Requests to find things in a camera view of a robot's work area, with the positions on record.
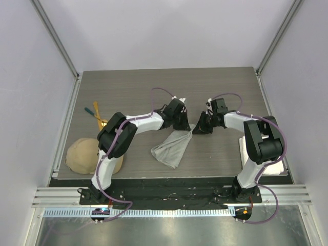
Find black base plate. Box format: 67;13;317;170
77;177;262;210

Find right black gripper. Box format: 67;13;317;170
192;111;217;135

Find aluminium frame post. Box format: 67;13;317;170
255;0;304;76
30;0;80;80

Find beige cap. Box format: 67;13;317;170
64;137;124;175

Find left aluminium frame post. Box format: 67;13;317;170
30;0;80;80

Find white slotted cable duct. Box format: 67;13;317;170
43;207;235;218

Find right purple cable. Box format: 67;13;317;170
211;93;289;225

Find purple cable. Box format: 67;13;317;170
92;88;177;222
211;93;289;225

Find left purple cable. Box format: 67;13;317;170
92;88;177;222

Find grey cloth napkin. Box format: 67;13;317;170
151;124;196;169

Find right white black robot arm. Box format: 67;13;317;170
193;111;285;202

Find right aluminium frame post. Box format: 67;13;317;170
255;0;304;76

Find white folded towel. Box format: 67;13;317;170
239;136;284;176

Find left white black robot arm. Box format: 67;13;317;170
89;106;191;204

